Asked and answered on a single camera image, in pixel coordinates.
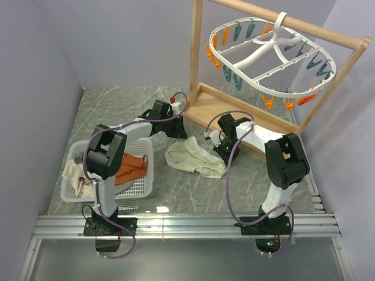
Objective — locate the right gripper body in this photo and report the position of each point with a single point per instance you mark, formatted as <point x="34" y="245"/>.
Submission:
<point x="227" y="139"/>

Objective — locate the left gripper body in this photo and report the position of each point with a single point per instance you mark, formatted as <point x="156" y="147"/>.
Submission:
<point x="168" y="117"/>

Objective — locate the pale green underwear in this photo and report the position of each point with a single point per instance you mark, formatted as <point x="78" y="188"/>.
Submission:
<point x="187" y="156"/>

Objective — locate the white oval clip hanger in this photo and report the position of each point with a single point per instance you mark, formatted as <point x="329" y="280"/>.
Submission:
<point x="270" y="58"/>

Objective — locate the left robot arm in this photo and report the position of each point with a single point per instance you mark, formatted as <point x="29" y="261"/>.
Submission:
<point x="104" y="152"/>

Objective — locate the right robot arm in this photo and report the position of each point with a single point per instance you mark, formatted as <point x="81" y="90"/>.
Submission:
<point x="286" y="162"/>

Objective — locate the wooden hanger rack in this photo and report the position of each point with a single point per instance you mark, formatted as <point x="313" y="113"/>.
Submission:
<point x="206" y="101"/>

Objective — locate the teal clothes peg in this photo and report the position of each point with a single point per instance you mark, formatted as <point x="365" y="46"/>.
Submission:
<point x="227" y="73"/>
<point x="238" y="81"/>
<point x="322" y="71"/>
<point x="313" y="62"/>

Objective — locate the orange cloth in basket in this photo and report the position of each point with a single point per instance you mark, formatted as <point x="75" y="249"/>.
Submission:
<point x="132" y="168"/>

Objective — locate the grey cloth in basket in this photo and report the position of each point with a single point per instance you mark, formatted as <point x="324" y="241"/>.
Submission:
<point x="78" y="158"/>

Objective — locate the beige cloth in basket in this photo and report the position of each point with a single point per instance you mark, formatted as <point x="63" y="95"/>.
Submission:
<point x="74" y="174"/>

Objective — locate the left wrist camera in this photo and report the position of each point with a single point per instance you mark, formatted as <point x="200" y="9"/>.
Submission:
<point x="176" y="106"/>

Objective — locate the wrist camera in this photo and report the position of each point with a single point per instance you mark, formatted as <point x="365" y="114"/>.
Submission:
<point x="176" y="106"/>
<point x="215" y="137"/>

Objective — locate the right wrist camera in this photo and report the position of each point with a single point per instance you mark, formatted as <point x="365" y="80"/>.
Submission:
<point x="215" y="137"/>

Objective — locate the aluminium mounting rail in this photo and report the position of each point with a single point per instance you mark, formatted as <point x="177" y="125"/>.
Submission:
<point x="183" y="226"/>

